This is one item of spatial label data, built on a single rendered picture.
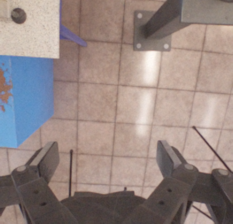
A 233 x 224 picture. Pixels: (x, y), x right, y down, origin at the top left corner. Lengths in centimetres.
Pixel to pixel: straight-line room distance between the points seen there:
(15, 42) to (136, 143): 124
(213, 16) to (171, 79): 98
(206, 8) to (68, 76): 114
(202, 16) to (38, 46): 55
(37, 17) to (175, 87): 116
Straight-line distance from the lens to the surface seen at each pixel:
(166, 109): 154
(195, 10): 55
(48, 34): 70
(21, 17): 73
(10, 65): 94
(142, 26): 144
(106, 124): 151
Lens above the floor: 141
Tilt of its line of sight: 75 degrees down
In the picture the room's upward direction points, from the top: 175 degrees clockwise
